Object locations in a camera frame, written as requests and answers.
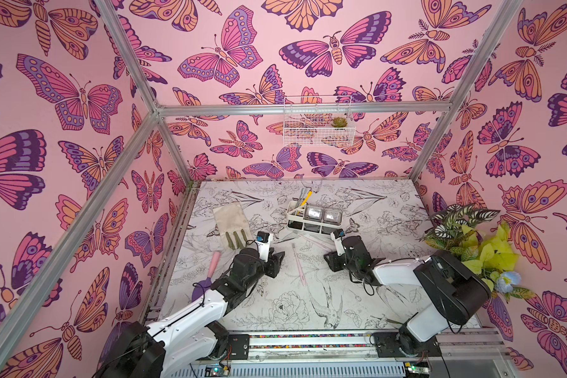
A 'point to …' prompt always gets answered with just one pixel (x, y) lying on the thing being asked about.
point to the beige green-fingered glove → (234, 225)
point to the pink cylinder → (215, 257)
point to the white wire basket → (318, 121)
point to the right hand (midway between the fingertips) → (329, 253)
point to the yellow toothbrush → (306, 198)
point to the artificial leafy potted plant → (464, 233)
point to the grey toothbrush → (301, 197)
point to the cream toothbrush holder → (313, 218)
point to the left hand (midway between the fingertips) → (281, 250)
